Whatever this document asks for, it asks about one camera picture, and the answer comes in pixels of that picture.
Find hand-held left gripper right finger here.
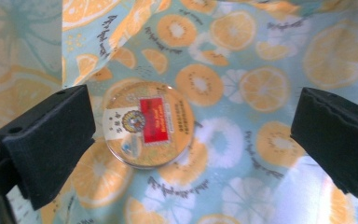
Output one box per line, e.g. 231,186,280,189
290,87,358,202

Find round yellow tin red label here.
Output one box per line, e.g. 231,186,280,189
102,81,196,171

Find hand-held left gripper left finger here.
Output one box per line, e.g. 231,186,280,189
0,84,97,211

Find citrus print fabric tote bag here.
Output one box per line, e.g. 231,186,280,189
0,0,358,224

